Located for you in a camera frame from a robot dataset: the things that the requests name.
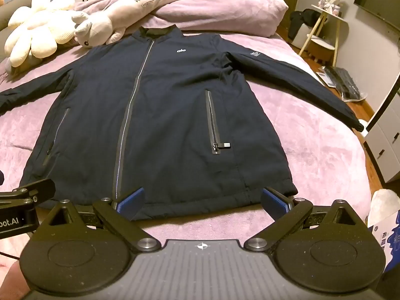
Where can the packaged black keyboard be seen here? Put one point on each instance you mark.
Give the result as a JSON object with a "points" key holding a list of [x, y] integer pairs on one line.
{"points": [[342, 82]]}

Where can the blue and white box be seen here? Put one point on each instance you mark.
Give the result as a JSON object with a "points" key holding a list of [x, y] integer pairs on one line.
{"points": [[386, 240]]}

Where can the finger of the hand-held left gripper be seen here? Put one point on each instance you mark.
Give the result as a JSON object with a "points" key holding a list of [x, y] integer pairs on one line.
{"points": [[37, 187]]}

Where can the long grey rabbit plush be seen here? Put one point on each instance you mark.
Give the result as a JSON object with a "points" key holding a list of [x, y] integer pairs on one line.
{"points": [[103, 22]]}

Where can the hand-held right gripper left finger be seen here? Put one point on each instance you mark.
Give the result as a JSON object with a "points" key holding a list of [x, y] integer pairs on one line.
{"points": [[132, 200]]}

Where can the round white stool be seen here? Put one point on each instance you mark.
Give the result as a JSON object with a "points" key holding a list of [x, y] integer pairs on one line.
{"points": [[320, 48]]}

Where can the white drawer cabinet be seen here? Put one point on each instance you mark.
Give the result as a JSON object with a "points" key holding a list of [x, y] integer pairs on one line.
{"points": [[386, 137]]}

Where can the navy zip jacket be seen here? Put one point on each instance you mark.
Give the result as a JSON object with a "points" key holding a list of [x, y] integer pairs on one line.
{"points": [[162, 106]]}

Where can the cream flower plush pillow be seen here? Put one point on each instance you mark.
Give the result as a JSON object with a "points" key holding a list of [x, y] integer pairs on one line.
{"points": [[34, 28]]}

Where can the black garment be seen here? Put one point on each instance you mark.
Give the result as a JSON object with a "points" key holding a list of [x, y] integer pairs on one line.
{"points": [[301, 20]]}

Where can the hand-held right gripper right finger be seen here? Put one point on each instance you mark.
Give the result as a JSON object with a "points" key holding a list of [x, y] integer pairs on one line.
{"points": [[274, 201]]}

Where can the purple rolled duvet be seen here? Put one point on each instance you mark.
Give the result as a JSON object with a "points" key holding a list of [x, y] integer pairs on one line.
{"points": [[225, 9]]}

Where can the wall television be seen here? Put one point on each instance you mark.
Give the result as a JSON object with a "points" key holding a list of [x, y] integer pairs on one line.
{"points": [[379, 0]]}

